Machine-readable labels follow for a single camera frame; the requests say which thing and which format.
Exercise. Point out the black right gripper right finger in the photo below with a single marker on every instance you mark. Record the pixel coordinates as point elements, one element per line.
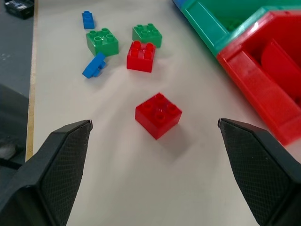
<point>258,174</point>

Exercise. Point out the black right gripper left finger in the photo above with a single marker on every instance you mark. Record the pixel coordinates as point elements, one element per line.
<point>47,174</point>

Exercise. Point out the red plastic storage bin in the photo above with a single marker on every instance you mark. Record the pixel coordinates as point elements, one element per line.
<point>263,77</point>

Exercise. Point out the red square building block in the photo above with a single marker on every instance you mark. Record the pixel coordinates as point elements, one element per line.
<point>158,115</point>
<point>140,57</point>

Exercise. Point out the blue narrow building block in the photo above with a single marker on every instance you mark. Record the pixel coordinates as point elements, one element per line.
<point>88,20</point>
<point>93,66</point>

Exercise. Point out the green square building block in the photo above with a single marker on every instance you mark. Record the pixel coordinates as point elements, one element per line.
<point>147,34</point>
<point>102,42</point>

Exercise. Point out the green plastic storage bin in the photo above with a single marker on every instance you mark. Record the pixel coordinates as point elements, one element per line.
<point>211,21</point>

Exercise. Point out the black box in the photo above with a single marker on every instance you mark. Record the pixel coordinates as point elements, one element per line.
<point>20,8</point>

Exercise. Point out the blue plastic storage bin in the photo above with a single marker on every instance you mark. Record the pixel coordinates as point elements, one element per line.
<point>178,2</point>

